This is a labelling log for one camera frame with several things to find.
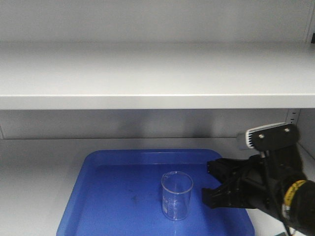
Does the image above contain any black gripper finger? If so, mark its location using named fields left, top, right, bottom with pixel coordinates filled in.
left=207, top=158, right=248, bottom=183
left=201, top=184, right=244, bottom=209

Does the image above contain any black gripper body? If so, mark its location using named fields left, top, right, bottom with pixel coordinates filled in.
left=228, top=145, right=307, bottom=216

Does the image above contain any white cabinet shelf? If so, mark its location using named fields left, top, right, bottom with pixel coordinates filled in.
left=0, top=42, right=315, bottom=110

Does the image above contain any clear glass beaker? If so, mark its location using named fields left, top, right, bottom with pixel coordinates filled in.
left=161, top=171, right=194, bottom=221

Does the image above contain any blue plastic tray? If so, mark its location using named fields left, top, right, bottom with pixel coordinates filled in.
left=57, top=149, right=255, bottom=236

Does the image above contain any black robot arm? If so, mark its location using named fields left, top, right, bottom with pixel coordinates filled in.
left=202, top=145, right=315, bottom=236

